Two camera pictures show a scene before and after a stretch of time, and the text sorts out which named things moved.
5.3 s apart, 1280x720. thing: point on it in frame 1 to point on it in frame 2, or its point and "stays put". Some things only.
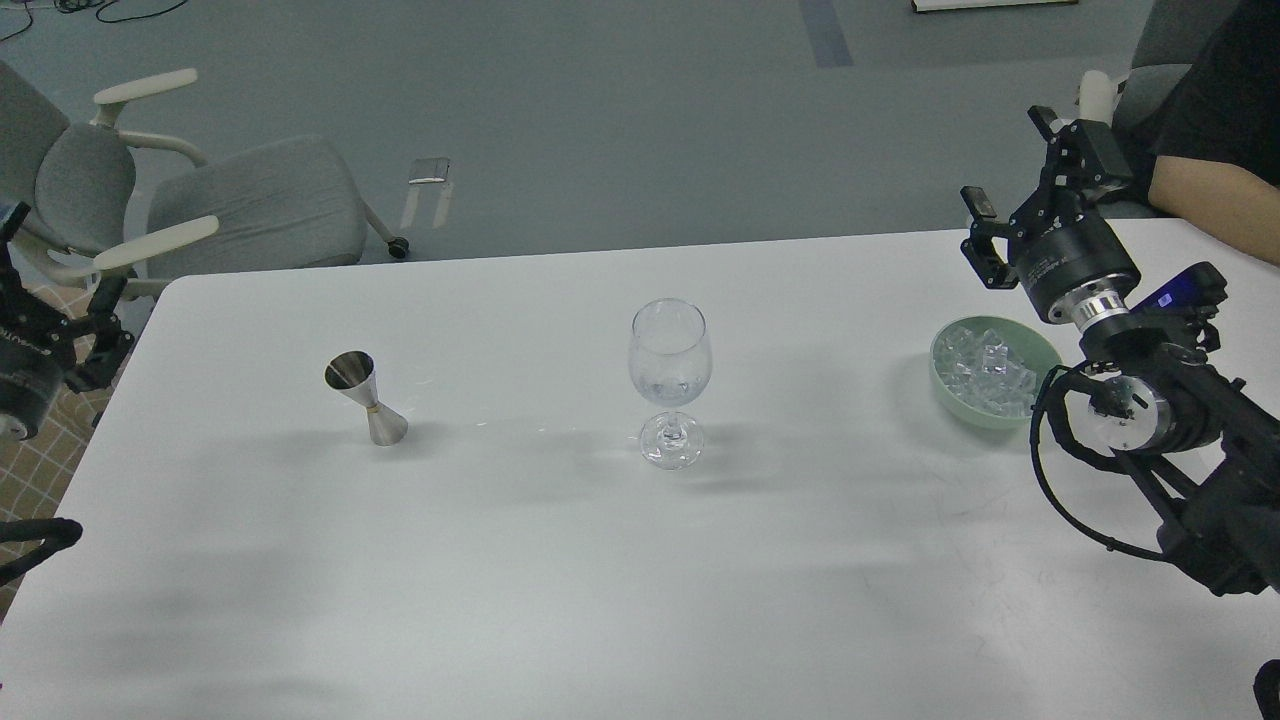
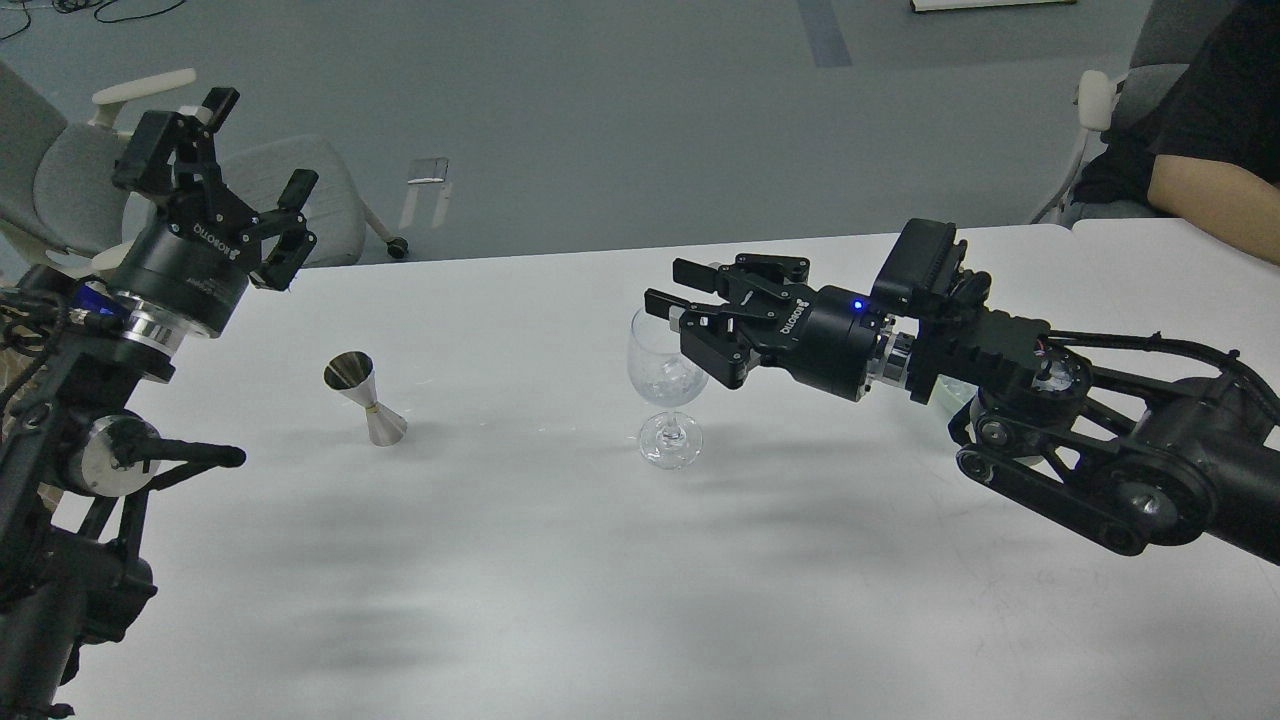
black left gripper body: x=35 y=357 to x=193 y=271
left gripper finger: x=14 y=300 to x=172 y=154
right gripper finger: x=1080 y=157 to x=766 y=273
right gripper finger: x=980 y=247 to x=712 y=338
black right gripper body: x=1057 y=239 to x=825 y=336
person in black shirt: x=1210 y=150 stays put
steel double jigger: x=353 y=374 stays put
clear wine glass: x=670 y=363 stays put
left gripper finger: x=101 y=321 to x=287 y=223
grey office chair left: x=151 y=208 stays put
